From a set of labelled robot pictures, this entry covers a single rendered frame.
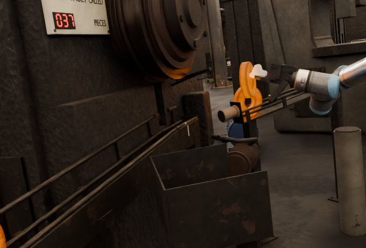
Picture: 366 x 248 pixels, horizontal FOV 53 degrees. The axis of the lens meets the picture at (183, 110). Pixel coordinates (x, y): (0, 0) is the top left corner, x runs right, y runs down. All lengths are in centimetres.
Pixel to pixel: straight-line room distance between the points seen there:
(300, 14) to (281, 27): 23
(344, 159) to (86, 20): 132
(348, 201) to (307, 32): 228
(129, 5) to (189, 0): 22
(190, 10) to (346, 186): 114
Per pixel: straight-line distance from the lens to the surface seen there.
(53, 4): 107
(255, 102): 182
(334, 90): 154
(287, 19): 399
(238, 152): 159
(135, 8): 116
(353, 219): 201
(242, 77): 155
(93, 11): 120
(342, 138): 188
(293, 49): 397
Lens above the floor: 95
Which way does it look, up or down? 8 degrees down
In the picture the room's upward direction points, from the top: 7 degrees counter-clockwise
